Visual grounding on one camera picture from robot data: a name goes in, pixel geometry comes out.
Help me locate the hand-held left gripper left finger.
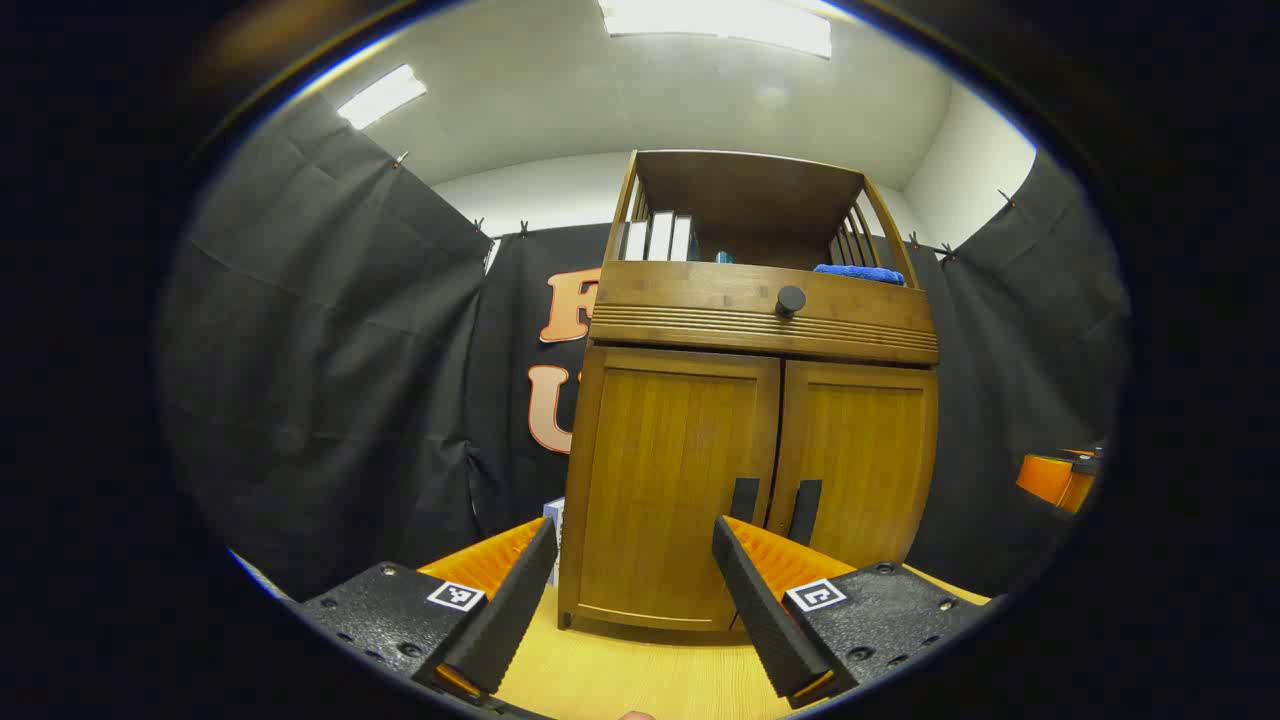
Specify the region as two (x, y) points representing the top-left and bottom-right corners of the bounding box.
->
(295, 517), (559, 701)

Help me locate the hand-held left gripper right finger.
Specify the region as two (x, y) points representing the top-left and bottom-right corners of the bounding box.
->
(712, 516), (991, 709)

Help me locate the wooden double-door shoe cabinet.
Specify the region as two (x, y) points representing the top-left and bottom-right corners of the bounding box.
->
(557, 148), (941, 633)

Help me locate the small white box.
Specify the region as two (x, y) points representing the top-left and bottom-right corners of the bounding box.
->
(543, 497), (567, 586)

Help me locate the blue folded cloth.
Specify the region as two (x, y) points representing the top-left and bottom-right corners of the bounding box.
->
(812, 264), (906, 287)

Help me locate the black backdrop cloth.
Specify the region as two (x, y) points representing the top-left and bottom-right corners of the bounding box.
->
(160, 90), (1131, 601)

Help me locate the small ceiling light panel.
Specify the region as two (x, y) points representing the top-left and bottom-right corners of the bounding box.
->
(337, 65), (428, 131)

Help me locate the large ceiling light panel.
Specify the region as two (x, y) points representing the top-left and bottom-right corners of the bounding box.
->
(598, 0), (833, 59)

